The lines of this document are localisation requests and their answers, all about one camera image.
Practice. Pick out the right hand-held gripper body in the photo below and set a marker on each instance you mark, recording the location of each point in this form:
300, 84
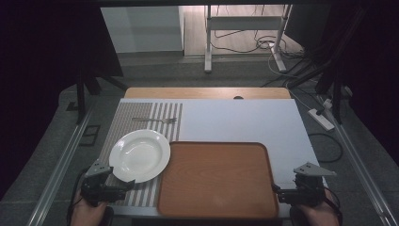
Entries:
306, 185

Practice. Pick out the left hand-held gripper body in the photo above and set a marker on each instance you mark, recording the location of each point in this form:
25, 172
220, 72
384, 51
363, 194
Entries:
99, 185

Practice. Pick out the white plate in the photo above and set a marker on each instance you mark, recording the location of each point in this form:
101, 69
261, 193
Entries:
139, 156

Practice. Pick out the brown wooden tray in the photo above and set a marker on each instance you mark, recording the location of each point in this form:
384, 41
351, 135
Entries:
217, 180

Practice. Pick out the silver fork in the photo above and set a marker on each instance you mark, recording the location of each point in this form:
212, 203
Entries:
155, 119

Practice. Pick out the person's left hand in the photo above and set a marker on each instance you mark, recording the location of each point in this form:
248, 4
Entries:
87, 213

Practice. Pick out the person's right hand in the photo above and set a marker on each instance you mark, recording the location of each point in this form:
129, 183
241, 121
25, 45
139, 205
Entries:
320, 213

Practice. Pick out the striped placemat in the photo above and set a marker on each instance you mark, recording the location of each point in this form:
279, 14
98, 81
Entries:
138, 125

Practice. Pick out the white board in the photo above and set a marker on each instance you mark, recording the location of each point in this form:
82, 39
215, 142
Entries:
251, 125

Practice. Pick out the white power strip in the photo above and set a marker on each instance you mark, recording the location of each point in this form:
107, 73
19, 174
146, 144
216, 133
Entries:
320, 119

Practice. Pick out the black tripod stand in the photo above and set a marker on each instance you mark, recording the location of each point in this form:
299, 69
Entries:
84, 84

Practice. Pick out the white metal stand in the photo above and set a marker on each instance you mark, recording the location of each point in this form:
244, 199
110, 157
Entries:
244, 34

